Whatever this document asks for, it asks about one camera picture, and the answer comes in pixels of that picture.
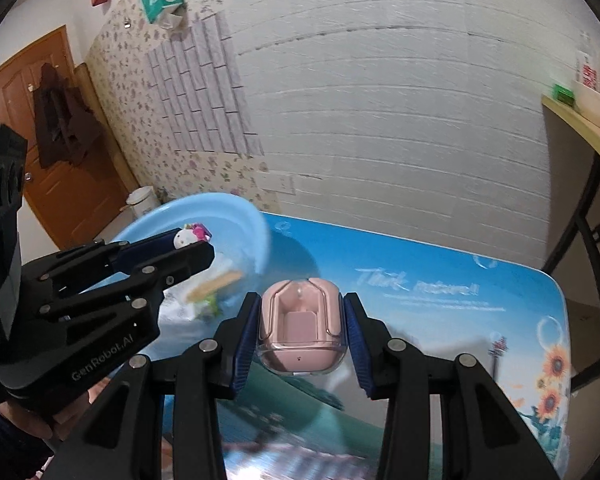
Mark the printed folding table top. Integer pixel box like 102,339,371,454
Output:
144,210,574,480

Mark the pink earbud case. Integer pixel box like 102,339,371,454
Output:
257,278,348,375

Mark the operator hand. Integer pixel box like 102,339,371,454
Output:
0,387,102,440

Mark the hello kitty figurine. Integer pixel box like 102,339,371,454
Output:
173,223,212,249

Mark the small green box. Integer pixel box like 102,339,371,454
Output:
552,84,576,107

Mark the brown wooden door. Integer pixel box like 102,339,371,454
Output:
0,26,128,249

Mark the dark brown hanging coat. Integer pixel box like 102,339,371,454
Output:
33,63,104,169

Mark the light blue plastic basin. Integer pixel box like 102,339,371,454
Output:
114,193,271,360

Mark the white bowl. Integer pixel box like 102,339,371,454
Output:
573,81,600,127

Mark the white plastic bottle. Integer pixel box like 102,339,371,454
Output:
576,32,597,90

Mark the clear box of toothpicks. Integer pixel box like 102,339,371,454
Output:
185,271,242,302

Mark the black framed side table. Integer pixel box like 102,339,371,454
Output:
542,96,600,392

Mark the white rice cooker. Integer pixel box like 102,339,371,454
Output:
126,185,160,219

